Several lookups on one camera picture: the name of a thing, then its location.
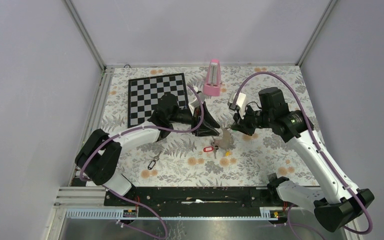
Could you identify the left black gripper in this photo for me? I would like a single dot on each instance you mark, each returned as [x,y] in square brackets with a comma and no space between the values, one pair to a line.
[207,128]

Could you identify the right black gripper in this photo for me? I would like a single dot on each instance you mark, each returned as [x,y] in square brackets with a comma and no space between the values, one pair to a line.
[241,125]

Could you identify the keyring with coloured key tags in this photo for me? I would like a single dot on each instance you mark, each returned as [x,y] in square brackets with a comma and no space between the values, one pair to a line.
[225,143]

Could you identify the black carabiner key clip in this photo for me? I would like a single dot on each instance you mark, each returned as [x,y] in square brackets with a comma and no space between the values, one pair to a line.
[154,161]

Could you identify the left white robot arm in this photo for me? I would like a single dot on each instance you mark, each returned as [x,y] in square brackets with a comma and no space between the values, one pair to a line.
[99,156]

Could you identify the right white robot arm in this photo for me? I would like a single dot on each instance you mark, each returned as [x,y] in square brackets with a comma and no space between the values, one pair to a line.
[339,200]

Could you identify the floral table mat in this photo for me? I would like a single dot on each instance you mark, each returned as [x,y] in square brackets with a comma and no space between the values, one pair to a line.
[183,163]

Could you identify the pink metronome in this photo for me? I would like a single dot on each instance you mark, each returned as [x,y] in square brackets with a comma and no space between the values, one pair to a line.
[212,83]

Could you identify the black white chessboard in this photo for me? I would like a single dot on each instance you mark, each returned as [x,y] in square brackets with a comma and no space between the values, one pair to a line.
[144,93]

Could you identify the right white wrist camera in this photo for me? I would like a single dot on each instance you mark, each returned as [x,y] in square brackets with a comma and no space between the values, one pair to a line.
[237,102]

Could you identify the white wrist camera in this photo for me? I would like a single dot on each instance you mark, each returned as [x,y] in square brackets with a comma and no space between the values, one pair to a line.
[237,102]
[195,101]

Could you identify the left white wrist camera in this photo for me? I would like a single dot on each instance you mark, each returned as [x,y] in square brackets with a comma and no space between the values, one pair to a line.
[195,101]

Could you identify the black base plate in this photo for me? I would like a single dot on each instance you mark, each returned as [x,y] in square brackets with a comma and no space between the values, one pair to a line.
[209,197]

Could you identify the grey slotted cable duct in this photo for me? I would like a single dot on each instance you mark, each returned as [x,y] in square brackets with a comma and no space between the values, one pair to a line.
[189,213]

